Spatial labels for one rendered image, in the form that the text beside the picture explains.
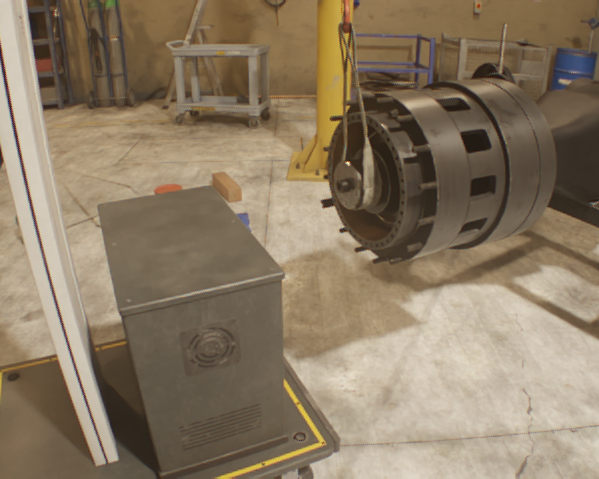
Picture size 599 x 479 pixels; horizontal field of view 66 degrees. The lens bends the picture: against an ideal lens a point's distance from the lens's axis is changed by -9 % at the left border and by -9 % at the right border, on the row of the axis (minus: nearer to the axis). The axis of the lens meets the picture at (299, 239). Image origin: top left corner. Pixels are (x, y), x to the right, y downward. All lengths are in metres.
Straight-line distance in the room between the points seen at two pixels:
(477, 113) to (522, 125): 0.15
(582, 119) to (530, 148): 0.50
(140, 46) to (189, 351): 6.81
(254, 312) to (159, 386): 0.26
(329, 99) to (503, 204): 2.63
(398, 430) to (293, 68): 6.16
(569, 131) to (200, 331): 1.48
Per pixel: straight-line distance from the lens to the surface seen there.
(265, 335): 1.10
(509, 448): 1.89
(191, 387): 1.12
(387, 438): 1.81
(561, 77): 7.72
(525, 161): 1.54
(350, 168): 1.42
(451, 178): 1.35
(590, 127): 2.03
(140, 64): 7.69
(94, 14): 7.32
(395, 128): 1.38
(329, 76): 3.94
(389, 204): 1.45
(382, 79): 6.68
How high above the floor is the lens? 1.36
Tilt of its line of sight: 27 degrees down
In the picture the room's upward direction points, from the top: straight up
